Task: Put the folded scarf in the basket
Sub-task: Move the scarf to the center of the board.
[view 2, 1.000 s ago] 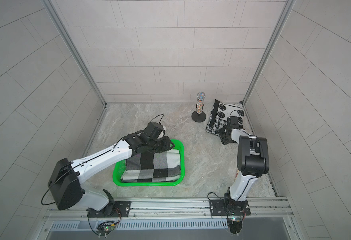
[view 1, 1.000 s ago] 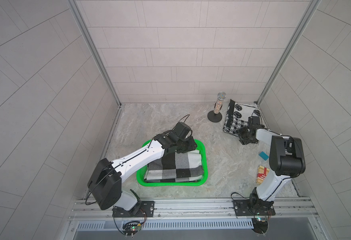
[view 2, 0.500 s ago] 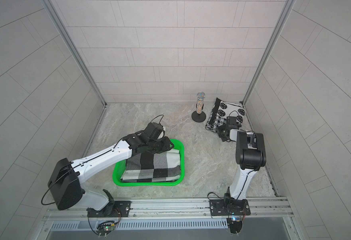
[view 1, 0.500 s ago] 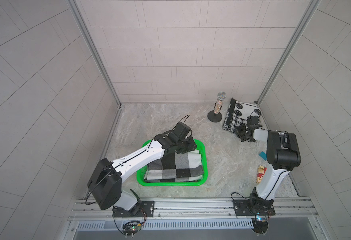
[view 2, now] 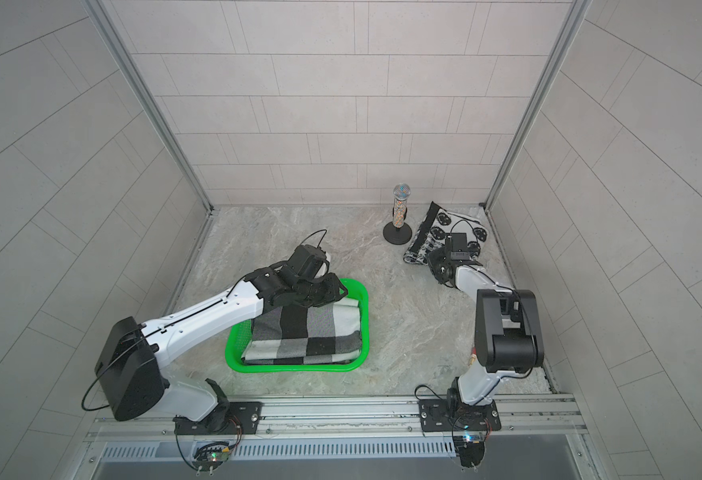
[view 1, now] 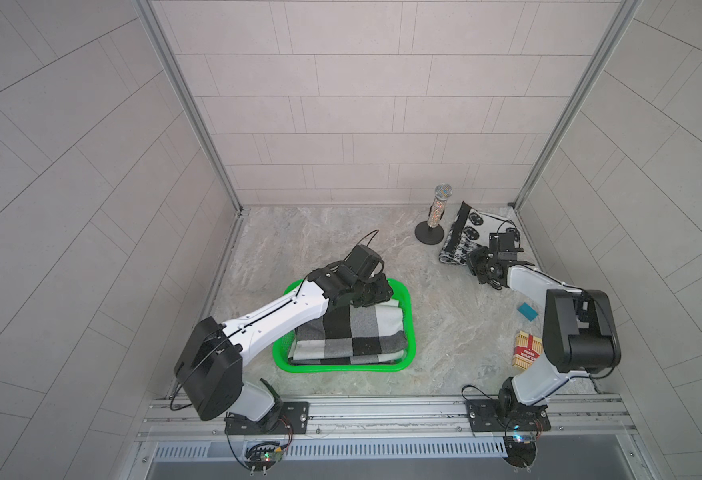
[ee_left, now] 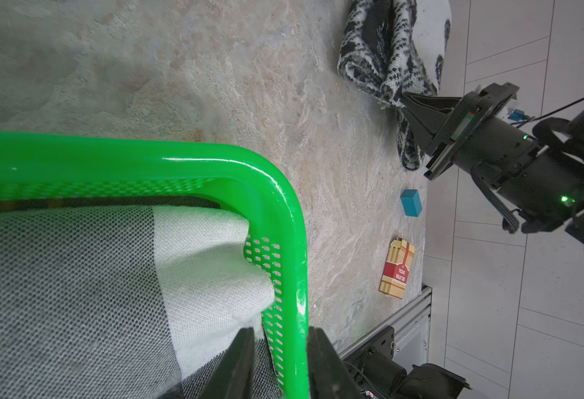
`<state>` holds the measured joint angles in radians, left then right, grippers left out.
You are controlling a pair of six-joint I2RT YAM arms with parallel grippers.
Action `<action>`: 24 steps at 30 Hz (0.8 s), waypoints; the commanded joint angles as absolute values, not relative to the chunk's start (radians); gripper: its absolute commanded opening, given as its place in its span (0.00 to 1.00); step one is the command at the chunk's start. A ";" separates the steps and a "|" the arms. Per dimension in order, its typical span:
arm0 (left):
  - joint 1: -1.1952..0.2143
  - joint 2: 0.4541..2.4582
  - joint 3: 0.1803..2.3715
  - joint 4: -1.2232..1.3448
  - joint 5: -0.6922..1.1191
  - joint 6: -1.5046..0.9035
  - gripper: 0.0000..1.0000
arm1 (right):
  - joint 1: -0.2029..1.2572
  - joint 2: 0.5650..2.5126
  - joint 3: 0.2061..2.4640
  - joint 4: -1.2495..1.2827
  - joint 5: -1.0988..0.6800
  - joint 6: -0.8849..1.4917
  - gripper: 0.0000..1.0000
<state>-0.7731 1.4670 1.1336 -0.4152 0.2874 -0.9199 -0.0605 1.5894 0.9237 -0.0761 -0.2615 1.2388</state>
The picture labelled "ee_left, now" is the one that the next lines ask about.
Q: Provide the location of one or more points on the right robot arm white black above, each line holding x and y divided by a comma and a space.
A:
534, 180

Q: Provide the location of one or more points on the green plastic basket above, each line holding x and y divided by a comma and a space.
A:
38, 166

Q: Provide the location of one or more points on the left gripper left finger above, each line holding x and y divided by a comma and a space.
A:
233, 378

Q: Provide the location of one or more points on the red yellow small box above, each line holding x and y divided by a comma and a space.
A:
397, 268

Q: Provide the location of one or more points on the black white houndstooth scarf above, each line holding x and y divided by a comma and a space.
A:
394, 47

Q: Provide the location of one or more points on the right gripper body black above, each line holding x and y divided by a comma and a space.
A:
472, 133

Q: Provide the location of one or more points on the teal small block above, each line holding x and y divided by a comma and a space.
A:
411, 202

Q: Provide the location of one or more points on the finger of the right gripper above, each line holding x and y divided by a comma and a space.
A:
428, 115
426, 138

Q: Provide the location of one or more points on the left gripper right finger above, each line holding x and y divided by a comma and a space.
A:
328, 377

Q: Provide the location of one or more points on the grey black checkered scarf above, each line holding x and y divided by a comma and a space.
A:
133, 301

